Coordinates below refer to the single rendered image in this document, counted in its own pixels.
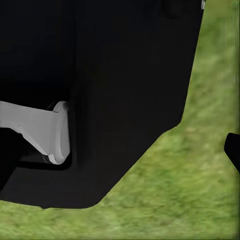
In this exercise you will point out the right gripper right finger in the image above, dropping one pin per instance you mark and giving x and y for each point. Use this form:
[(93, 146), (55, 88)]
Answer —
[(232, 149)]

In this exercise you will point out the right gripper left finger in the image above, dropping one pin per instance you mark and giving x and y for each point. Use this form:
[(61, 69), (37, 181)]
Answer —
[(12, 149)]

